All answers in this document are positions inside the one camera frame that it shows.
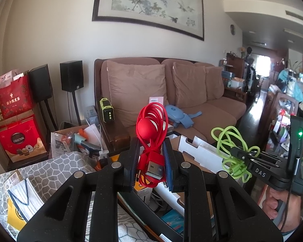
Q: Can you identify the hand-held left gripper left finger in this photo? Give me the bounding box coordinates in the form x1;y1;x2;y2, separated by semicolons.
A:
16;137;142;242

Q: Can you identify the white document paper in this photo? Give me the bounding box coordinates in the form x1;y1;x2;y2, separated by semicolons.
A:
84;123;103;147

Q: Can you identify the pink white box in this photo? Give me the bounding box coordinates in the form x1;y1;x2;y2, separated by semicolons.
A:
0;69;24;83

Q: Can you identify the black speaker stand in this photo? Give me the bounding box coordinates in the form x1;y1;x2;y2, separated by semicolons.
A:
37;98;58;131
70;91;82;127

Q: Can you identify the brown floor carton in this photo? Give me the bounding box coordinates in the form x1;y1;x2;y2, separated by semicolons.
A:
50;125;101;157

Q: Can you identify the large brown cushion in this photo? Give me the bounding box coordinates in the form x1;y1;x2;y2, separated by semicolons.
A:
106;60;168;128

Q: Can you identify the small brown cushion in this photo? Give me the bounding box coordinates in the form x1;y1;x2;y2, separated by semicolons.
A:
204;66;225;101

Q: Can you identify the yellow booklet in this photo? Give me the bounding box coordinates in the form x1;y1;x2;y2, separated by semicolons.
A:
6;197;28;232

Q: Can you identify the blue massager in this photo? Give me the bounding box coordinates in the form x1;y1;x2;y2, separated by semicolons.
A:
165;104;201;129

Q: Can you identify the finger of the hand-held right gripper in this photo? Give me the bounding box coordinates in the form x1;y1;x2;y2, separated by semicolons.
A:
242;145;291;165
230;147;281;172

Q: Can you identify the black loudspeaker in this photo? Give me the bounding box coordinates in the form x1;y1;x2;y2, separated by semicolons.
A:
60;60;84;92
29;64;53;102

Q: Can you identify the green cable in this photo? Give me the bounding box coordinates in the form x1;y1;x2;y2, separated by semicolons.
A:
211;126;254;183

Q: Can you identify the red gift bag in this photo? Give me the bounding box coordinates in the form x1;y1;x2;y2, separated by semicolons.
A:
0;75;33;121

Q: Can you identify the brown sofa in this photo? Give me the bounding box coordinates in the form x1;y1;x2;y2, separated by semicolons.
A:
94;57;248;144

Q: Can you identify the red gift box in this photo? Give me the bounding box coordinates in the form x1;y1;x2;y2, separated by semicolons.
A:
0;116;47;162

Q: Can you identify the green black portable device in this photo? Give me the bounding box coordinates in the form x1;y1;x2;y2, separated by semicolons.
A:
99;98;116;124

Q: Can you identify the white curtain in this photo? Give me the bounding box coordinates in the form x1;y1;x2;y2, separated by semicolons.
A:
0;0;18;86

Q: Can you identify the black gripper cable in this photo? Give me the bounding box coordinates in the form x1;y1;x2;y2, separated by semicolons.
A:
280;158;300;233

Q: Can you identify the red cable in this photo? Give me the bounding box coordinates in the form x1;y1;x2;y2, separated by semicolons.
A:
135;103;171;189

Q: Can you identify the framed painting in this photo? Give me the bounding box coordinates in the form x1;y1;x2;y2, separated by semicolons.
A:
92;0;205;41

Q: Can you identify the face mask pack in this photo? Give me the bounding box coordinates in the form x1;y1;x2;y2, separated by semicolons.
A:
4;178;44;221

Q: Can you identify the clear plastic bag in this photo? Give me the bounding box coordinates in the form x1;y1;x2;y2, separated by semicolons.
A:
49;132;72;159

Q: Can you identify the grey white patterned blanket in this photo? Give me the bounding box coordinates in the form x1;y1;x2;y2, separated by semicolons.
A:
0;151;147;242

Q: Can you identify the white cardboard box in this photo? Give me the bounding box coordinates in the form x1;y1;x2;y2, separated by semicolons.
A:
139;135;233;207

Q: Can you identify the blue wet wipes pack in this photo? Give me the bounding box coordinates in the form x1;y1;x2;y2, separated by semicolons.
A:
160;209;187;232

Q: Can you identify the person's right hand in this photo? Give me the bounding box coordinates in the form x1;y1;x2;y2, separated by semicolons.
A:
263;188;303;232

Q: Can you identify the medium brown cushion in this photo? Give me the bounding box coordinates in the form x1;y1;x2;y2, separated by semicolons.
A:
172;62;207;104

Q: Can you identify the teal hair dryer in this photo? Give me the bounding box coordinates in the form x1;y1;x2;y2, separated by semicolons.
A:
71;132;101;152

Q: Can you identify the wooden cabinet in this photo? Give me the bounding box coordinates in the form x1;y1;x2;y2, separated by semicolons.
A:
220;55;248;104

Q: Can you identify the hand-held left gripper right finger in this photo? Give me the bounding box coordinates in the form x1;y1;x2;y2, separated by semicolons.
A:
163;137;284;242

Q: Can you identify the blue white carton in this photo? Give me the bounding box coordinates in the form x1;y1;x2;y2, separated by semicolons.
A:
85;105;99;125

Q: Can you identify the cluttered dining table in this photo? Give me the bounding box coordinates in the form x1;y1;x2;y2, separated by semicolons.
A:
265;68;303;157

